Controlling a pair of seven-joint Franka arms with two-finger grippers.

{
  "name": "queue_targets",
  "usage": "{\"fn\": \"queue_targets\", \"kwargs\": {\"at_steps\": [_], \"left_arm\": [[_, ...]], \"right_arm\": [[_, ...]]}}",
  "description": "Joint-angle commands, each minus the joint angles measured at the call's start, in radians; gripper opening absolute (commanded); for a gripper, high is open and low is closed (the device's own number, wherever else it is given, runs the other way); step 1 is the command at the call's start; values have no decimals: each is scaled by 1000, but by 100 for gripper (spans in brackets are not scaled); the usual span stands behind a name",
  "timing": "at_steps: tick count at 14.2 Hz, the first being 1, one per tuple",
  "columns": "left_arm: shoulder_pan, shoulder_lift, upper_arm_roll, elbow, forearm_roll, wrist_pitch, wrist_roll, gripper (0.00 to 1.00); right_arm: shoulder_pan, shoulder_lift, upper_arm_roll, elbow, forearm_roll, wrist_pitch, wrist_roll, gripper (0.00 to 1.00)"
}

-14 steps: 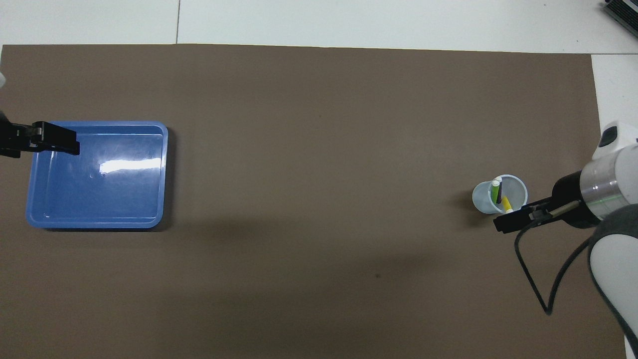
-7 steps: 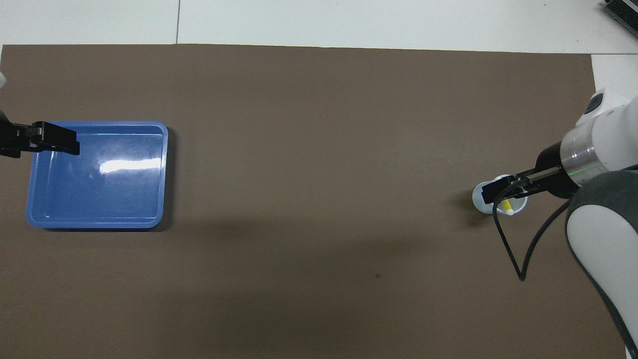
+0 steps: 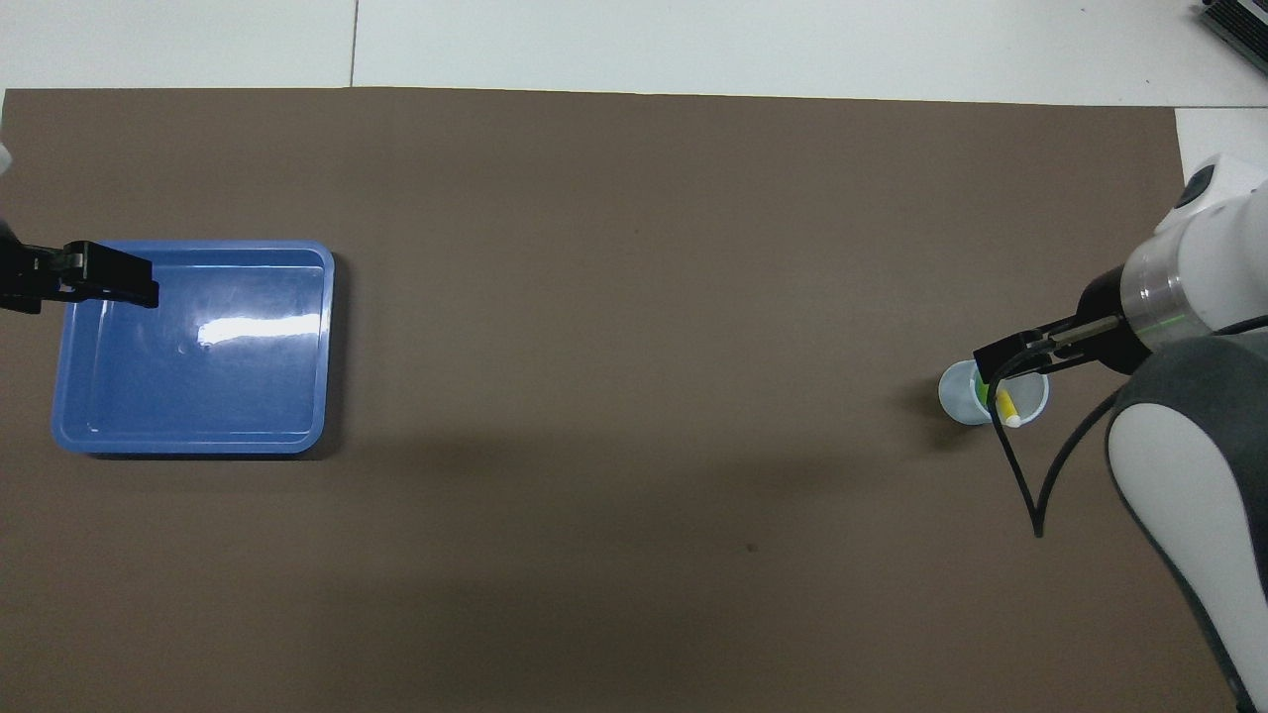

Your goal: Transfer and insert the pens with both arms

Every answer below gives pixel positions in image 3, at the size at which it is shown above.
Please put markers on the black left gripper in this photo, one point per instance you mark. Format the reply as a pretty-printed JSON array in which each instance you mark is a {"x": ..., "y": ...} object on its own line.
[{"x": 20, "y": 275}]

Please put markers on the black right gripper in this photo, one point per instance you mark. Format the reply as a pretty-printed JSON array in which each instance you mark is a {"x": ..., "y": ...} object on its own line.
[{"x": 1114, "y": 327}]

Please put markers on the yellow pen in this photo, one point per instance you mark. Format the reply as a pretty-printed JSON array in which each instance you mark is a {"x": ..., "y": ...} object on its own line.
[{"x": 1007, "y": 407}]

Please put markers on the green pen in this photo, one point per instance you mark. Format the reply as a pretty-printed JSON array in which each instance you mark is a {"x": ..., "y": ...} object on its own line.
[{"x": 979, "y": 389}]

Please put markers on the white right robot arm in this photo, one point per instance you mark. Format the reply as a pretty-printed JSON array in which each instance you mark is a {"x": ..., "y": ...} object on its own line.
[{"x": 1199, "y": 416}]

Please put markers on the pale blue mesh cup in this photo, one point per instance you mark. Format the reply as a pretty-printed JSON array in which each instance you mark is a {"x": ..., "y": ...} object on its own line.
[{"x": 959, "y": 396}]

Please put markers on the blue plastic tray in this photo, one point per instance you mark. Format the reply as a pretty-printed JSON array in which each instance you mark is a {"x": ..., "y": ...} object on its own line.
[{"x": 198, "y": 376}]

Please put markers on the grey ribbed device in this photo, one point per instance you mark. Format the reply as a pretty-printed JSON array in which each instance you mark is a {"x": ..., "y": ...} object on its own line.
[{"x": 1238, "y": 25}]

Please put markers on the brown table mat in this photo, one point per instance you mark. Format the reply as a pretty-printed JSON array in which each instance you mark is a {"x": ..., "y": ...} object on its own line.
[{"x": 594, "y": 297}]

